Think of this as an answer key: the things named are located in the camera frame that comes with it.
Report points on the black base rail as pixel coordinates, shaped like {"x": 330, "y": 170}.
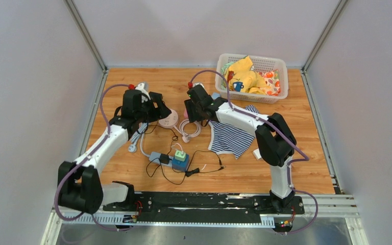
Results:
{"x": 197, "y": 208}

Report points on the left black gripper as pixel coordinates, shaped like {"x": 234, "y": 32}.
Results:
{"x": 161, "y": 111}

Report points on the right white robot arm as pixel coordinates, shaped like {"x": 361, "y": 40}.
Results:
{"x": 276, "y": 142}

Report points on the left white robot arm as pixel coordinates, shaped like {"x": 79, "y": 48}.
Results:
{"x": 79, "y": 186}

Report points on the white cube charger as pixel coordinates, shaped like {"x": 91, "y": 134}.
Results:
{"x": 256, "y": 154}

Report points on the green cube charger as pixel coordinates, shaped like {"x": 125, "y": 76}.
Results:
{"x": 180, "y": 155}

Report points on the yellow clothes in basket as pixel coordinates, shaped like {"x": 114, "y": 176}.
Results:
{"x": 241, "y": 76}

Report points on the black adapter with cable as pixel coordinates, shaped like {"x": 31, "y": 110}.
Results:
{"x": 189, "y": 171}

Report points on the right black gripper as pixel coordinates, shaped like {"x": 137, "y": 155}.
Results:
{"x": 193, "y": 116}

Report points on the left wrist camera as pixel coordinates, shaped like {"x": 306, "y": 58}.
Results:
{"x": 143, "y": 87}

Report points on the blue cube charger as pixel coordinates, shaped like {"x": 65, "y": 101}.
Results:
{"x": 180, "y": 165}

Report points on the light blue power strip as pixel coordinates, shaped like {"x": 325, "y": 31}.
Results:
{"x": 161, "y": 159}

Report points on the blue striped shirt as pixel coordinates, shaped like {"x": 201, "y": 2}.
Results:
{"x": 227, "y": 139}

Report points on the pink round power strip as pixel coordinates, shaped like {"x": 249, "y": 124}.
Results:
{"x": 169, "y": 122}

